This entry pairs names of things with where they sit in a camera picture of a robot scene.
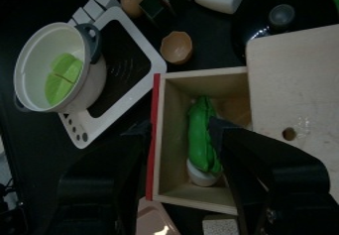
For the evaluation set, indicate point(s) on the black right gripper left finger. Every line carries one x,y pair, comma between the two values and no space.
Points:
105,179

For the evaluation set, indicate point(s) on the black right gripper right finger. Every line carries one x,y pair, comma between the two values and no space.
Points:
268,176

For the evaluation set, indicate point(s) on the pink toy tray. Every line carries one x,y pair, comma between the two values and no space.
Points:
152,220

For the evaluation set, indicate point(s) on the beige speckled block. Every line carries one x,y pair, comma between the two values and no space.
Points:
220,225

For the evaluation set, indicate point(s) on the green toy leek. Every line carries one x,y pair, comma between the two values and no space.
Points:
201,136

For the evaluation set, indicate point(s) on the wooden box with red edge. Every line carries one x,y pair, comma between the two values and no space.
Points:
193,136

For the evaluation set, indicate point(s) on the wooden cutting board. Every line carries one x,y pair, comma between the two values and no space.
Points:
295,93

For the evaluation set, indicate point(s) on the green toy lettuce leaf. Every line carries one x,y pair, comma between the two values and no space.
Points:
64,79

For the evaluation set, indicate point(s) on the white toy induction stove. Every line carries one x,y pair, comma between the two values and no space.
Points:
118,70

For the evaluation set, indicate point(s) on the white toy cooking pot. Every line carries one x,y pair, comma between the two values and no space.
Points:
57,68

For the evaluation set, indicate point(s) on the small wooden bowl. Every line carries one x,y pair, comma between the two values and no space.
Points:
176,47
130,1

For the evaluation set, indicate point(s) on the black toy pan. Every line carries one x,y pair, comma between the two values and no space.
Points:
273,21

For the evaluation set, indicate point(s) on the dark green toy block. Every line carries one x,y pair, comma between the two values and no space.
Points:
158,1

